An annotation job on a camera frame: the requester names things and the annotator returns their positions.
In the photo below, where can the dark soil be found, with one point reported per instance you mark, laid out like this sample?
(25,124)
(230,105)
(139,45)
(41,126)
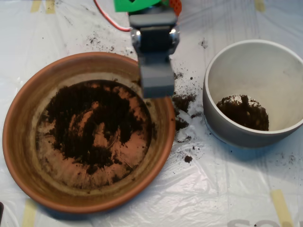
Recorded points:
(66,106)
(246,116)

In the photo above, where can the terracotta saucer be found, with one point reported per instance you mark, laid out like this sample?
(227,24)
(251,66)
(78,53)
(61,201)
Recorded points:
(23,151)

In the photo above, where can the clear plastic cover sheet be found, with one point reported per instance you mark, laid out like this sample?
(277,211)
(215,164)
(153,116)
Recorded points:
(213,189)

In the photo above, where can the white ceramic pot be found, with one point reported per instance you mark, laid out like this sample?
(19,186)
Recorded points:
(260,71)

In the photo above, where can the beige masking tape strip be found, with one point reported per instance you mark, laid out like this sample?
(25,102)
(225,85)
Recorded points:
(29,212)
(281,208)
(50,6)
(35,6)
(259,4)

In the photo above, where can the black object at edge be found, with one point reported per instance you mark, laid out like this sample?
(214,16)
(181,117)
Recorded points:
(1,210)

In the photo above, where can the dark brown crumb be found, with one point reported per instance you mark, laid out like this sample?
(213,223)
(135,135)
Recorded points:
(188,159)

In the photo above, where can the spilled soil pile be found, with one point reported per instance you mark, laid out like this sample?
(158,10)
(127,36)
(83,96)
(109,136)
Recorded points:
(183,102)

